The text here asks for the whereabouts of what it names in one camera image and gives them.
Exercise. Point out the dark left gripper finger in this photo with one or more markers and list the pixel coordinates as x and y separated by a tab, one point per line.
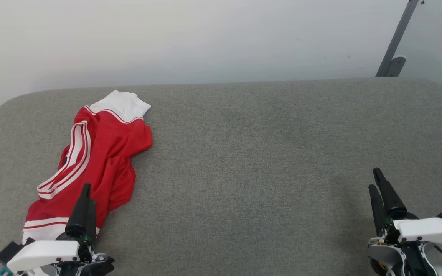
92	220
79	218

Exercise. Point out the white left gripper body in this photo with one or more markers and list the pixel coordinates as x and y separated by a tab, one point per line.
42	253

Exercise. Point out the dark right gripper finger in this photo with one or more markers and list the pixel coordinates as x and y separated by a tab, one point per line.
378	214
393	203

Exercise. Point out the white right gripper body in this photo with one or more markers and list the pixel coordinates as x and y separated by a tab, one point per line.
428	230

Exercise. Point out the red white-trimmed shirt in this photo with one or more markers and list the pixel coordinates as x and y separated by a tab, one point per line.
109	145

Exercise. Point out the grey fabric sofa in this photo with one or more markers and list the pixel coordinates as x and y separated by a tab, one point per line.
263	172

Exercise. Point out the grey metal support pole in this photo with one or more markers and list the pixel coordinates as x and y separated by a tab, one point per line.
397	36

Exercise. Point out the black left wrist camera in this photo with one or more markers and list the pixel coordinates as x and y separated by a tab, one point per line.
10	253

